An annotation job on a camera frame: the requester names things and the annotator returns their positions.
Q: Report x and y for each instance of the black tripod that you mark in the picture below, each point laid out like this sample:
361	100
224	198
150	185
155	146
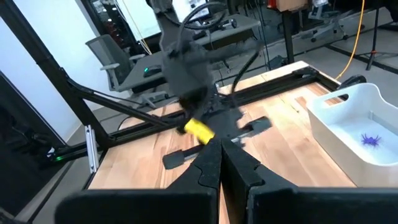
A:
373	40

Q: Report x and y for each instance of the grey desk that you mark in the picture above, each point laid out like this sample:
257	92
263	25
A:
133	79
245	26

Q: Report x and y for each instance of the purple plastic spider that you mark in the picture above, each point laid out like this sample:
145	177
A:
370	140

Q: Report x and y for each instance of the white office chair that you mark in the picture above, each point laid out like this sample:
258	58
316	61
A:
326	29

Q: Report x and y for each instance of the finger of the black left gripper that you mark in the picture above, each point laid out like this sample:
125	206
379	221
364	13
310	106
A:
174	159
259	126

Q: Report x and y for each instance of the black table clamp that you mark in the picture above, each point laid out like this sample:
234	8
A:
353	81

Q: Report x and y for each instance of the black dumbbell-shaped tool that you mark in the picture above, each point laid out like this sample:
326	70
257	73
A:
228	24

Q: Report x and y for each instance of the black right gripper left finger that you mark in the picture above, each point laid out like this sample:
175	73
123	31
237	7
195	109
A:
140	208

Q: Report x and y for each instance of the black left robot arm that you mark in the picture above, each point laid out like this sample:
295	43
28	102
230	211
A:
169	34

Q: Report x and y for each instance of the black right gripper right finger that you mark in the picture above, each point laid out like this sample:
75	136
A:
311	208

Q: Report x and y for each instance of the lit desk monitor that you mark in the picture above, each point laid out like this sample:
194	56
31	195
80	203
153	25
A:
182	6

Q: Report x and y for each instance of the black computer mouse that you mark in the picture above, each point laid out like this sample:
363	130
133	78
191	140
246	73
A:
153	71

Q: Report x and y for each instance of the black standing desk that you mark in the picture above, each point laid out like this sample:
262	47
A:
288	37

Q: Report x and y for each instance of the white plastic bin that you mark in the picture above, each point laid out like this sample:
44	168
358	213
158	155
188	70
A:
335	146

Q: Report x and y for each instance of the grey mesh office chair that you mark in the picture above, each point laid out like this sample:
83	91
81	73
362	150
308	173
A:
107	56

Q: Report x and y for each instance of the silver metal bracket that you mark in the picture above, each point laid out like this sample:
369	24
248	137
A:
91	149

